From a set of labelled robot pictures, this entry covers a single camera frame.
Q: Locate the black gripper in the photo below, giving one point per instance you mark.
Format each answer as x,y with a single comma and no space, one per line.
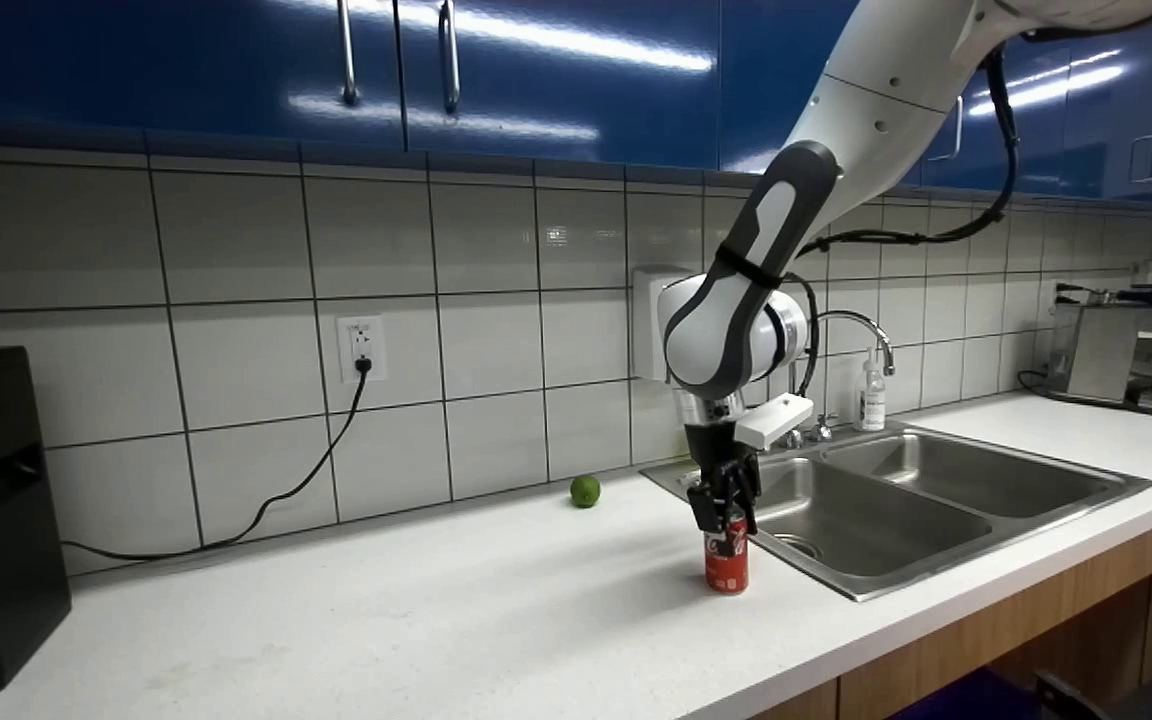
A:
730,480

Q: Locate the red Coca-Cola can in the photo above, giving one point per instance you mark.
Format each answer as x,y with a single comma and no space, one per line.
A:
726,560

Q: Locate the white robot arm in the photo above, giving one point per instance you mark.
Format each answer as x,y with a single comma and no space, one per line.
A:
877,104

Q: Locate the stainless steel double sink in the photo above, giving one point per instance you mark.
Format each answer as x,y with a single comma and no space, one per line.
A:
877,512

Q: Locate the espresso machine on counter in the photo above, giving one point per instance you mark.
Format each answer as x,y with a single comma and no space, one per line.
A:
1103,348

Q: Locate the chrome faucet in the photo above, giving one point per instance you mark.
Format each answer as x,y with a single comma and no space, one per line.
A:
834,369

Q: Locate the green lime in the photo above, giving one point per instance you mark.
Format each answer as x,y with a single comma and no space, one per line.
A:
587,493

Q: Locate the clear hand soap pump bottle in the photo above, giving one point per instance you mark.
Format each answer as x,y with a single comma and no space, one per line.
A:
874,398

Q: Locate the blue upper cabinets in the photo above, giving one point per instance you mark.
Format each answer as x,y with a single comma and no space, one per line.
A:
650,86

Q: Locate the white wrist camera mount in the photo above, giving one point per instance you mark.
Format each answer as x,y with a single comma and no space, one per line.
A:
772,420

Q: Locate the white wall soap dispenser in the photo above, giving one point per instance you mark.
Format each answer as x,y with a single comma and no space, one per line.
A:
655,303

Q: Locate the white wall outlet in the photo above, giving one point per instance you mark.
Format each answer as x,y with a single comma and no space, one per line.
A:
362,341

